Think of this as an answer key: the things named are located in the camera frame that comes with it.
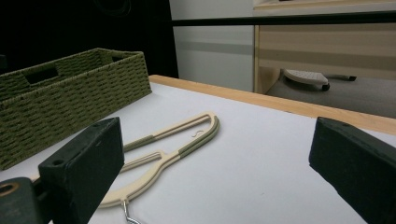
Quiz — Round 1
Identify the light wooden desk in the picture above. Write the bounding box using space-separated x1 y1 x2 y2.
253 0 396 95

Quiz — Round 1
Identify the black curtain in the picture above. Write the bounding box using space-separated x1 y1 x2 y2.
0 0 179 78

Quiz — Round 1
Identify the beige clothes hanger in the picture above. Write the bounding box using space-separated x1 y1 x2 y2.
98 111 221 224

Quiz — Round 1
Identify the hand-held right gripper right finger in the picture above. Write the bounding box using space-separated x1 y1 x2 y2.
308 116 396 224

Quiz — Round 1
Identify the green woven basket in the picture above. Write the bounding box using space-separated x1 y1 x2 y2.
0 47 153 171

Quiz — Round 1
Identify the white cabinet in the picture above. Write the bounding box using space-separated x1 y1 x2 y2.
169 0 255 93

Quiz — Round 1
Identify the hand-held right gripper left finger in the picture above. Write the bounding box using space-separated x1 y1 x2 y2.
37 116 125 224

